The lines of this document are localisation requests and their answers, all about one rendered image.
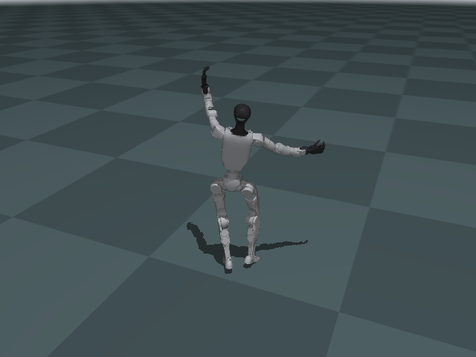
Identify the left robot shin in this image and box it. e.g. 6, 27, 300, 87
217, 217, 231, 261

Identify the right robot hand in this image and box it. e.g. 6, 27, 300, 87
300, 140, 325, 155

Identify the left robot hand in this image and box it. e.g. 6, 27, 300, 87
201, 66, 210, 94

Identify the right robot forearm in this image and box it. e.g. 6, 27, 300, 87
278, 145, 306, 157

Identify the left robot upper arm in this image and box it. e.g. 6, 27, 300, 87
208, 110, 225, 140

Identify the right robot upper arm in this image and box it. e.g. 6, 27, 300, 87
253, 133, 285, 154

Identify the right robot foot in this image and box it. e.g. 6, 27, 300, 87
244, 255, 260, 264

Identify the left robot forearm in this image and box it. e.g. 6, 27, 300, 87
202, 87, 213, 119

